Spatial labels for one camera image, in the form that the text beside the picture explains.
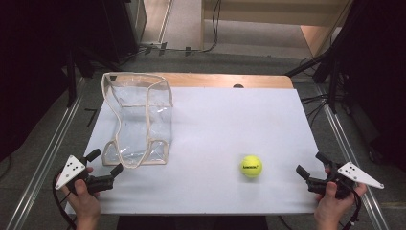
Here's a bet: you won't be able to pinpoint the black floor cables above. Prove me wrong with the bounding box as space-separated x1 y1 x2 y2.
300 93 331 127

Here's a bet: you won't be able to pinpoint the clear plastic bag beige trim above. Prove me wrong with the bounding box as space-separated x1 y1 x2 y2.
101 71 174 170

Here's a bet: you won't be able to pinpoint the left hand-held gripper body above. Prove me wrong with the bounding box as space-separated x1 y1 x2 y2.
55 154 115 196

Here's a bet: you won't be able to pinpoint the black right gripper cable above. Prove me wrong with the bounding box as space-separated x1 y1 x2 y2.
342 187 364 230

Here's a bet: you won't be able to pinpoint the wooden table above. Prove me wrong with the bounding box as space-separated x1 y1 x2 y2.
152 72 295 90

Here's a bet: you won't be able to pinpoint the black metal stand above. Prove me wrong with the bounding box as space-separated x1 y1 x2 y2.
64 47 79 108
284 52 341 115

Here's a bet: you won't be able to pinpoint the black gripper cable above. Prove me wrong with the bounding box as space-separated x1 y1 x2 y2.
52 171 78 230
342 187 364 230

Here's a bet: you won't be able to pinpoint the aluminium floor rail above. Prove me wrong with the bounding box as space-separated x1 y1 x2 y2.
315 83 391 230
4 77 88 230

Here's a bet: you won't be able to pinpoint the black hanging cable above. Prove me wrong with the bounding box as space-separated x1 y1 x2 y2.
183 0 223 55

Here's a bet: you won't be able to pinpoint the person's right hand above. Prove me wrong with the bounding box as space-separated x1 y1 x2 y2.
313 168 369 222

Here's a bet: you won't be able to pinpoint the person's left hand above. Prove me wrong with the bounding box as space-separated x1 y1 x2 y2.
59 167 102 220

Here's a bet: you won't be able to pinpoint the yellow tennis ball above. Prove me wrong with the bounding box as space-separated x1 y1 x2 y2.
239 154 264 179

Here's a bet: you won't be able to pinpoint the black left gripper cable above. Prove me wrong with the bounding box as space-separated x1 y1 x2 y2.
52 171 78 230

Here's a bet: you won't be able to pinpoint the dark cabinet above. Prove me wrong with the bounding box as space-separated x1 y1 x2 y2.
101 0 148 63

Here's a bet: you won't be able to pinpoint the white table mat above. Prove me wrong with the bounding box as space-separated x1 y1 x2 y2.
64 86 328 216

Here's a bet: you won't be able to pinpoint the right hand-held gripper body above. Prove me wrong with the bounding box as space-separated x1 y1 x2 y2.
305 161 385 200

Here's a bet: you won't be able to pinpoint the black curtain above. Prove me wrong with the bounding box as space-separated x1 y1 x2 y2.
319 0 406 173
0 0 128 162

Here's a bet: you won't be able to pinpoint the light wooden furniture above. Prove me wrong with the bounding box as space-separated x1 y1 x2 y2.
200 0 352 59

